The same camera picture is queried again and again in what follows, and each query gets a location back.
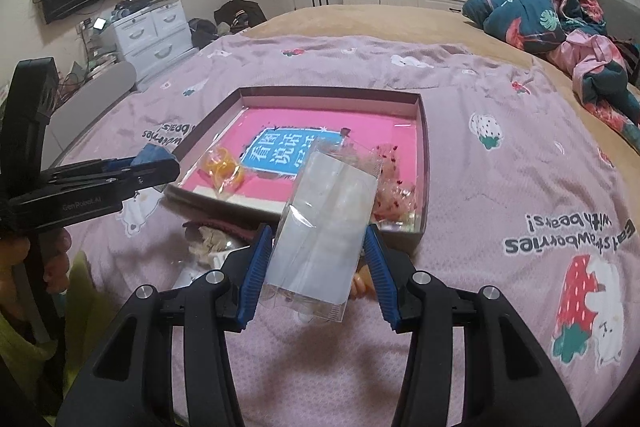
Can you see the white drawer cabinet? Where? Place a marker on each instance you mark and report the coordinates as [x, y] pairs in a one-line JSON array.
[[150, 34]]

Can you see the shallow pink cardboard box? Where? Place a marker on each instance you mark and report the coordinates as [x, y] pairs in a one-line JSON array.
[[425, 187]]

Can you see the white paper card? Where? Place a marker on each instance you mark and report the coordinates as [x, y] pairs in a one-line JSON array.
[[187, 279]]

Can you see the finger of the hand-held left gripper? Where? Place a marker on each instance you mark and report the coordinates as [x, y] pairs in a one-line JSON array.
[[147, 155], [155, 174]]

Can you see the person's left forearm green sleeve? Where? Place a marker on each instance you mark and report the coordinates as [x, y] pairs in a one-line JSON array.
[[20, 357]]

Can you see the grey headboard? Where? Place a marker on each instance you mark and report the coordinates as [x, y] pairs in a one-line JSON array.
[[620, 17]]

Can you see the pink floral garment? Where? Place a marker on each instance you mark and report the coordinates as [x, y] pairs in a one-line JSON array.
[[590, 57]]

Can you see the tan bed sheet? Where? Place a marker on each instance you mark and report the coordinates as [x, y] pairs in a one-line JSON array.
[[400, 22]]

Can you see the yellow hair accessory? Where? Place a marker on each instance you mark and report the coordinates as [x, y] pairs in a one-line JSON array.
[[222, 169]]

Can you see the person's left hand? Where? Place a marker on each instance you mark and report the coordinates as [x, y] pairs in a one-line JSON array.
[[57, 257]]

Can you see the dark bag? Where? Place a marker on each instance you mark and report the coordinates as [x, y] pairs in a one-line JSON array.
[[240, 14]]

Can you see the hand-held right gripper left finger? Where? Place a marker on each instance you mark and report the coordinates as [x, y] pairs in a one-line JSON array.
[[255, 279]]

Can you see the dark clothes pile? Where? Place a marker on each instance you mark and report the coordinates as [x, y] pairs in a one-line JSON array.
[[202, 32]]

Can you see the small lit phone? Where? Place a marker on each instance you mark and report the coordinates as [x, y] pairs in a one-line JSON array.
[[100, 24]]

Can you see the pink printed blanket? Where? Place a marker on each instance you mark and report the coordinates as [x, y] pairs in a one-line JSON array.
[[475, 232]]

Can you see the grey bed footboard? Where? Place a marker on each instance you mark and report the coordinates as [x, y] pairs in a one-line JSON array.
[[95, 102]]

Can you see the teal floral quilt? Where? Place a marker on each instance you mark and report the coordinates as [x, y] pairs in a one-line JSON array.
[[530, 7]]

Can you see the clear plastic packet white card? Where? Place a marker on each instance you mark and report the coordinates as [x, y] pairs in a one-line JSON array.
[[320, 232]]

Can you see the red glitter mesh bag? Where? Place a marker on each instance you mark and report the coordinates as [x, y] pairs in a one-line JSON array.
[[400, 202]]

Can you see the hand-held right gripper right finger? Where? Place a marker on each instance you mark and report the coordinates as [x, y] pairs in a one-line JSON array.
[[380, 279]]

